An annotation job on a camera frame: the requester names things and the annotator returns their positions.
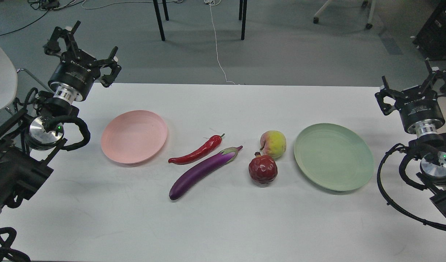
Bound white chair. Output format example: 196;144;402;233
0;36;54;120

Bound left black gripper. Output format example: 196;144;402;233
43;20;122;102

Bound yellow-red peach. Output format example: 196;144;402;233
259;130;287;159

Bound black table legs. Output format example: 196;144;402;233
152;0;248;43

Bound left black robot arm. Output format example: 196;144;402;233
0;21;122;262

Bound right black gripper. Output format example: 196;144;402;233
375;60;446;134

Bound pink plate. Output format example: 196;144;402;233
100;110;168;164

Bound red pomegranate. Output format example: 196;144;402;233
248;151;278;184

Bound green plate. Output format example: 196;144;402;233
294;124;374;192

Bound purple eggplant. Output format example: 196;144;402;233
168;146;243;201

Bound black cabinet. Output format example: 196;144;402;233
413;0;446;60

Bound white floor cable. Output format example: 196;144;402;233
203;0;238;85

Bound black floor cables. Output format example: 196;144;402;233
0;0;85;39

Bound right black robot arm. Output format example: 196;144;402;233
375;59;446;231

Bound white rolling chair base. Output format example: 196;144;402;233
312;0;378;30

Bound red chili pepper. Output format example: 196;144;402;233
168;133;225;165

